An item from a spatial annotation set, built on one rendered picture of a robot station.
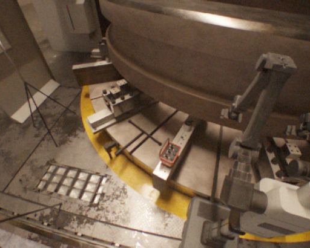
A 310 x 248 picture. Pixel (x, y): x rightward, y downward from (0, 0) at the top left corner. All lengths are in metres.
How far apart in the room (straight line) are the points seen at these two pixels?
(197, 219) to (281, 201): 1.22
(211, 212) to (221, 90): 1.23
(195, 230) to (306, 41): 1.73
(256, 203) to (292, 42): 0.99
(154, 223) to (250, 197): 1.50
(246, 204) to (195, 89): 1.14
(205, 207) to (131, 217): 0.85
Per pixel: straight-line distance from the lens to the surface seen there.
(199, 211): 1.87
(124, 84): 2.22
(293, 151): 1.92
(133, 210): 2.10
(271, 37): 1.29
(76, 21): 4.97
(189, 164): 1.99
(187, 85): 1.61
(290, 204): 0.75
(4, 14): 3.76
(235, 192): 0.69
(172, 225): 2.07
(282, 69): 0.67
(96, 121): 2.31
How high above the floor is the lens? 2.04
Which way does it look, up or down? 48 degrees down
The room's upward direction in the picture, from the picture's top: straight up
